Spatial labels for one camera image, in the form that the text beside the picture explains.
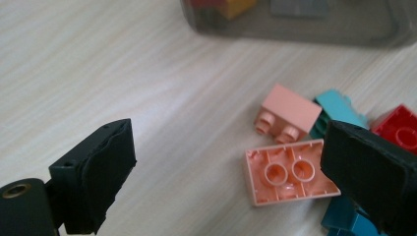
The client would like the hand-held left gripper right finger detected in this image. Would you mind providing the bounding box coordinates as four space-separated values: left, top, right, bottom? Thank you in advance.
320 119 417 236

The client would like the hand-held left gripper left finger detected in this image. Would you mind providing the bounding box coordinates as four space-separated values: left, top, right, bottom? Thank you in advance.
48 118 138 236

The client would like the dark blue building block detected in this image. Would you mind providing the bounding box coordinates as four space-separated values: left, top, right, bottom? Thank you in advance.
320 195 389 236

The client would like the light teal sloped building block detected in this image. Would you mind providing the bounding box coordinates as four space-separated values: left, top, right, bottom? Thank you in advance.
314 88 370 131

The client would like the pink curved building block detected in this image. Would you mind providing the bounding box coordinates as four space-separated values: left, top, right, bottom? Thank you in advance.
254 83 324 145

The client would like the salmon rectangular building block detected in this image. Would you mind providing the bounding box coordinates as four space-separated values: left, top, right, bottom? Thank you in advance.
244 138 342 207

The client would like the transparent grey storage bin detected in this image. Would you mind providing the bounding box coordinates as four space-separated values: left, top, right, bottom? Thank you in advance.
179 0 417 49

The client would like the orange building block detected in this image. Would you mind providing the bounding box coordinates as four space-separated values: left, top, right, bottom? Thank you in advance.
217 0 258 21

